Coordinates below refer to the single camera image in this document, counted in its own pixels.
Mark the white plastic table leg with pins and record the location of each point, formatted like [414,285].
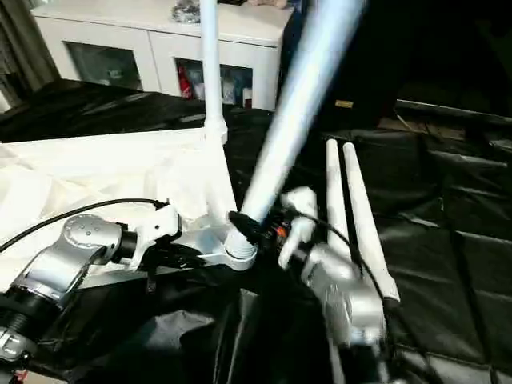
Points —
[304,104]
[364,216]
[210,64]
[336,200]

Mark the white plastic table top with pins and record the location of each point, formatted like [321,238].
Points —
[80,176]

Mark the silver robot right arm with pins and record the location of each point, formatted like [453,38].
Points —
[344,296]

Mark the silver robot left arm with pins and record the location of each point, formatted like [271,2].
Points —
[56,256]

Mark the black mat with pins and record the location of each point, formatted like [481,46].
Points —
[240,336]

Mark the white glass-door cabinet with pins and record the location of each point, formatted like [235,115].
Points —
[144,40]

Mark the dark grey bar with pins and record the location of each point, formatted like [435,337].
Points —
[456,110]

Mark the shiny silver ornament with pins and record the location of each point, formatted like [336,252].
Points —
[186,10]

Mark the small beige figurine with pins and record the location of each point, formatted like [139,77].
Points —
[268,2]

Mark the grey metal rack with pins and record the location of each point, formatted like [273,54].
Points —
[16,48]

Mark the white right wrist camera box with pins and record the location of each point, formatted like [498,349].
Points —
[298,216]

